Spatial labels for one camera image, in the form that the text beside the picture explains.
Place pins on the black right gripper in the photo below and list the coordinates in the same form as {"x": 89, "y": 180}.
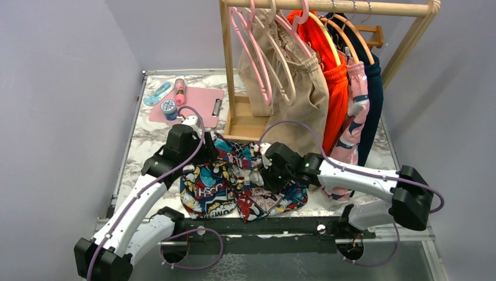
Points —
{"x": 269, "y": 182}

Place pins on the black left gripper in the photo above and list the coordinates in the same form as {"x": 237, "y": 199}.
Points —
{"x": 209, "y": 154}

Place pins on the comic print shorts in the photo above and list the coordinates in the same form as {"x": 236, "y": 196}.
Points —
{"x": 234, "y": 182}

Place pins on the cream plastic hanger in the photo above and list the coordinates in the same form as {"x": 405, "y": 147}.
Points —
{"x": 288, "y": 94}

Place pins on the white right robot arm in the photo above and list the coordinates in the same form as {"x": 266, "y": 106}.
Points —
{"x": 403, "y": 195}

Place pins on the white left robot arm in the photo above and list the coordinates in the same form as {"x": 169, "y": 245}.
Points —
{"x": 113, "y": 252}

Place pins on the pink patterned shorts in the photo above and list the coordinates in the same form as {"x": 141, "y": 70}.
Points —
{"x": 347, "y": 110}

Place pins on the beige shorts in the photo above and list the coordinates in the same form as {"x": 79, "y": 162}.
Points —
{"x": 275, "y": 112}

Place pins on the orange shorts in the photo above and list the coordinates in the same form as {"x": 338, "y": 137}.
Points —
{"x": 321, "y": 90}

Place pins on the pink plastic hanger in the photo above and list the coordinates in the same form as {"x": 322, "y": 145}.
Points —
{"x": 258, "y": 64}

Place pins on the pink hanger with shorts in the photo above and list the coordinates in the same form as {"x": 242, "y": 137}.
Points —
{"x": 292, "y": 29}

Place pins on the navy shorts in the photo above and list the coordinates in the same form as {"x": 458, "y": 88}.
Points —
{"x": 376, "y": 98}

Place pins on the wooden hanger front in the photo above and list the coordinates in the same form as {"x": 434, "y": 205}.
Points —
{"x": 328, "y": 42}

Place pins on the wooden hanger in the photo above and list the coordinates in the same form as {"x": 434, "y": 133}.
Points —
{"x": 345, "y": 34}
{"x": 328, "y": 42}

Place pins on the wooden hanger back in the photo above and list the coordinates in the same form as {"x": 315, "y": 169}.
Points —
{"x": 345, "y": 34}

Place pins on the pink clipboard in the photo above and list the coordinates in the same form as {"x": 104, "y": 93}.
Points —
{"x": 205, "y": 100}

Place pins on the wooden clothes rack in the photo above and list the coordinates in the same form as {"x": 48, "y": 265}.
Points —
{"x": 242, "y": 125}

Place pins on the blue lidded jar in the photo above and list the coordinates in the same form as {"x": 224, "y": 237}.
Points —
{"x": 169, "y": 110}

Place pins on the pink glue stick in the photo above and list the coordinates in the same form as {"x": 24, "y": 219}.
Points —
{"x": 180, "y": 91}

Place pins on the light blue flat case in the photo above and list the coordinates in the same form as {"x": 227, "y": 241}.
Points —
{"x": 158, "y": 94}

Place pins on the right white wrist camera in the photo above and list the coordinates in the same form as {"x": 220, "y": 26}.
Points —
{"x": 263, "y": 148}

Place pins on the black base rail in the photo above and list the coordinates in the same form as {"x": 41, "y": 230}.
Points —
{"x": 266, "y": 236}

